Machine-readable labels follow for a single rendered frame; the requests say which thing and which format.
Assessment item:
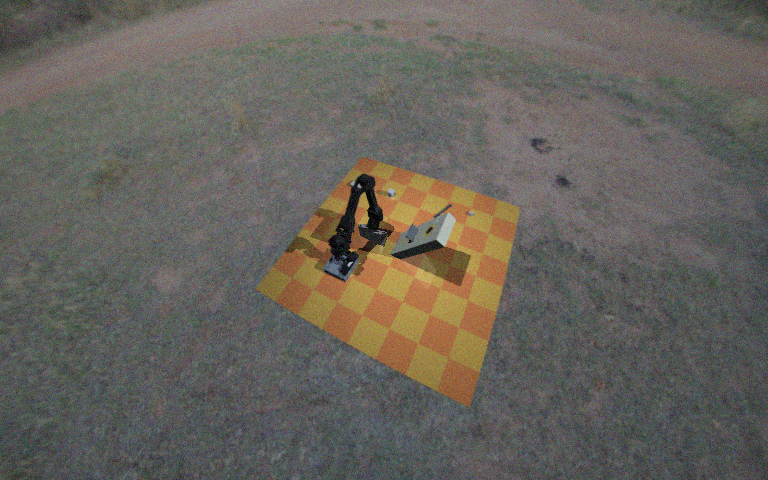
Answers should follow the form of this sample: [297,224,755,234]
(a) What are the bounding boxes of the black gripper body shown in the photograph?
[341,241,359,262]

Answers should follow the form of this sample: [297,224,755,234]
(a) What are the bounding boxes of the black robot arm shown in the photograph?
[328,174,383,257]

